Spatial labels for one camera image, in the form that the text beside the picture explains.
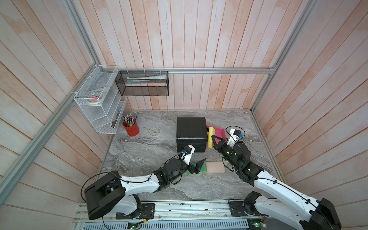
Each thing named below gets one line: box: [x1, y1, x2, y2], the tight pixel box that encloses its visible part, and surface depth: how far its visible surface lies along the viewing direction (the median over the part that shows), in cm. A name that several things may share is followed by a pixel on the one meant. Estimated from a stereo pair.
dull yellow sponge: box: [207, 126, 216, 149], surface depth 76 cm
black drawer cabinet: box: [176, 116, 208, 153], surface depth 84 cm
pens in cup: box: [120, 112, 138, 127], surface depth 95 cm
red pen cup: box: [122, 121, 140, 137], surface depth 102 cm
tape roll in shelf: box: [86, 92, 104, 105], surface depth 75 cm
